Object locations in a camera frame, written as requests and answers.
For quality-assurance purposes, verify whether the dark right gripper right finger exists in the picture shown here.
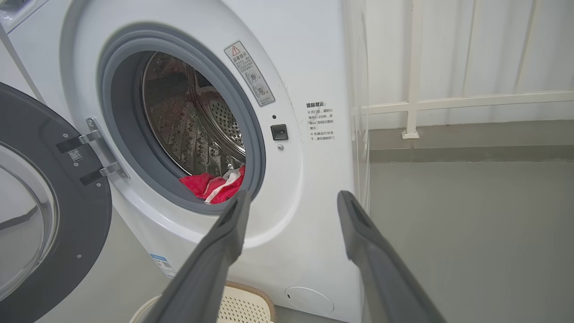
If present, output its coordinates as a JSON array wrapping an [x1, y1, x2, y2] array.
[[337, 190, 447, 323]]

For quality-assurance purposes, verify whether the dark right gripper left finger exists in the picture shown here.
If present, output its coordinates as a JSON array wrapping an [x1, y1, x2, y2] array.
[[143, 189, 252, 323]]

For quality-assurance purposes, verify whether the red and white garment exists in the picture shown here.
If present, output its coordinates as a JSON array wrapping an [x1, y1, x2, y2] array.
[[204, 165, 246, 205]]

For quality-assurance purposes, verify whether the black round washer door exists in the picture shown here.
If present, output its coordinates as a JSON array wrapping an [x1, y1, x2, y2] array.
[[0, 82, 113, 323]]

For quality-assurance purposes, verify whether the cream basket with brown rim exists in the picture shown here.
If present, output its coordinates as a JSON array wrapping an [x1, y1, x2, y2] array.
[[130, 281, 276, 323]]

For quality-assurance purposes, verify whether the white front-load washing machine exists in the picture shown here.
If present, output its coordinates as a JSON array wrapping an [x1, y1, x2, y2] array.
[[0, 0, 371, 323]]

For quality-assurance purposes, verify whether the metal door hinge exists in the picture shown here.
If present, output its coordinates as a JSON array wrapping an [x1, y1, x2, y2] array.
[[56, 117, 129, 186]]

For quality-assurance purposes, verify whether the grey rubber door seal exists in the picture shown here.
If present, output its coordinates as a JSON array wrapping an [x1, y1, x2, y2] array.
[[97, 27, 266, 215]]

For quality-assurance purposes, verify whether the blue-edged energy label sticker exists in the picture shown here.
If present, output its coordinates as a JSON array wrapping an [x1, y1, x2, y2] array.
[[150, 254, 178, 279]]

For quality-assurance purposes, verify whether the round drain filter cover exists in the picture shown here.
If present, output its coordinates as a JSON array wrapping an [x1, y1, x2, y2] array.
[[285, 287, 335, 315]]

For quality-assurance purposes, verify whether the steel washer drum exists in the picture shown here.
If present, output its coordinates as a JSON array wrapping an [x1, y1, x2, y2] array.
[[142, 51, 246, 178]]

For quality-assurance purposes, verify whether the grey warning sticker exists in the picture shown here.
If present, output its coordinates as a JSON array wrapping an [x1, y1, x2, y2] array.
[[224, 41, 276, 108]]

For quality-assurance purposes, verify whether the white metal railing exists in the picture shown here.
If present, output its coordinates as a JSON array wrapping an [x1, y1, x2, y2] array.
[[352, 0, 574, 140]]

